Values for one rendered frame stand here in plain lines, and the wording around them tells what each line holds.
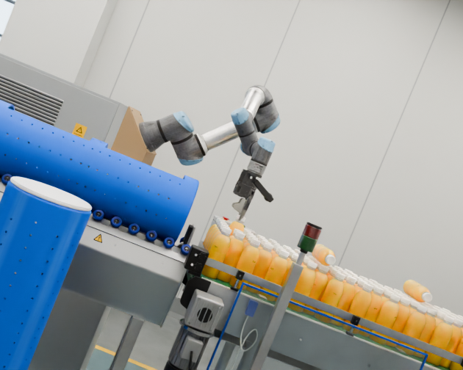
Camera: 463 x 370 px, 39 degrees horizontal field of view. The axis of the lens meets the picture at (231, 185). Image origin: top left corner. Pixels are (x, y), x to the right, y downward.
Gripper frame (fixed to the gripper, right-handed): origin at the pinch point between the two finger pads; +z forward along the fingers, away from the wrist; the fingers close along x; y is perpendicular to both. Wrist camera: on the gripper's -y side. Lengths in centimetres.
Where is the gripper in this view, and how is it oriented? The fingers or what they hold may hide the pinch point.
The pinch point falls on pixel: (241, 217)
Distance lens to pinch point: 281.4
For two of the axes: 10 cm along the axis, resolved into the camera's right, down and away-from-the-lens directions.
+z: -3.8, 9.2, 0.3
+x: 1.0, 0.7, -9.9
